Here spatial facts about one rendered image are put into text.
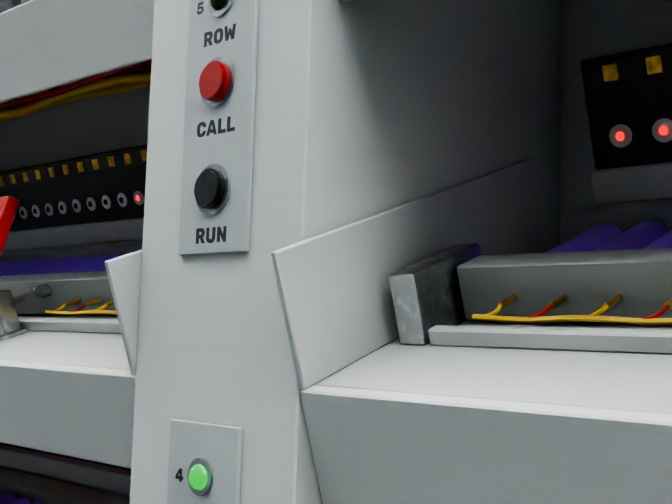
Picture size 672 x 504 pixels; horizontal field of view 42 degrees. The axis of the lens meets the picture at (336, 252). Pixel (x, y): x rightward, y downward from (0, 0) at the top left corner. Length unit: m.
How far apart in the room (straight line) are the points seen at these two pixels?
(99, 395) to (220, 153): 0.13
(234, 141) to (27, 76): 0.19
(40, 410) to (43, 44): 0.19
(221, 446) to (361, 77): 0.15
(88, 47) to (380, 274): 0.20
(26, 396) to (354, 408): 0.21
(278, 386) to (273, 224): 0.06
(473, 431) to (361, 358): 0.08
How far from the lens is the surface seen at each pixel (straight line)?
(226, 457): 0.34
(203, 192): 0.35
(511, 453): 0.27
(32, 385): 0.46
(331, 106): 0.33
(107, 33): 0.45
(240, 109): 0.34
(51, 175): 0.76
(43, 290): 0.56
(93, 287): 0.53
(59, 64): 0.48
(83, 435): 0.43
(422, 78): 0.38
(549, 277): 0.33
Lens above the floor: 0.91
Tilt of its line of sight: 5 degrees up
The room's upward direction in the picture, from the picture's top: 2 degrees clockwise
